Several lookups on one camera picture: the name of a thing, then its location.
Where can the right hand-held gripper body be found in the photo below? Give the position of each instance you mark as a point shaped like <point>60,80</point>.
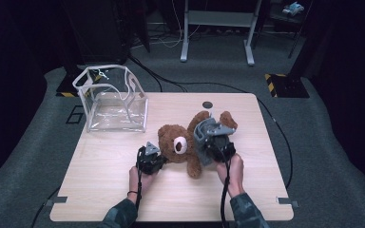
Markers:
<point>221,148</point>

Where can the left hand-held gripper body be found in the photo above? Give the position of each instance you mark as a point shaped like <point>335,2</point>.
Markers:
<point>149,163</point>

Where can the brown teddy bear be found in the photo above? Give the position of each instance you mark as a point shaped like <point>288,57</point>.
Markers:
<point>171,139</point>

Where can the grey fuzzy garment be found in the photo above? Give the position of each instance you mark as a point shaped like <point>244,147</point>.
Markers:
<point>201,142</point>

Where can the clear plastic bag white trim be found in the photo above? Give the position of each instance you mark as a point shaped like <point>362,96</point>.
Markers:
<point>114,107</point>

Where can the person's left hand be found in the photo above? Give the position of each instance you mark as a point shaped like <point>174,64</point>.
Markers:
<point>149,181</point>

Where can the person's right hand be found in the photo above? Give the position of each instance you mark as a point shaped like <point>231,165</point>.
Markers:
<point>237,177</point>

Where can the black wristband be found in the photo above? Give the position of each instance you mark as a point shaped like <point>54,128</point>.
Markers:
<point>132,192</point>

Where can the dark round table grommet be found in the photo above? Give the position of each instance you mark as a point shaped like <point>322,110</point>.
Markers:
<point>207,104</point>

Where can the black cabinet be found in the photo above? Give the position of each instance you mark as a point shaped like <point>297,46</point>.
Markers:
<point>98,31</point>

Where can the dark curtain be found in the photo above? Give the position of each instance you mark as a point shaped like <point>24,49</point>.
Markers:
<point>351,79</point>
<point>6,79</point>

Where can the blue and white object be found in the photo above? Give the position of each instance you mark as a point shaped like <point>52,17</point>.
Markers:
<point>293,8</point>

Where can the white metal desk frame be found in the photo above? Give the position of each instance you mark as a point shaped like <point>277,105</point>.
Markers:
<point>221,18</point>

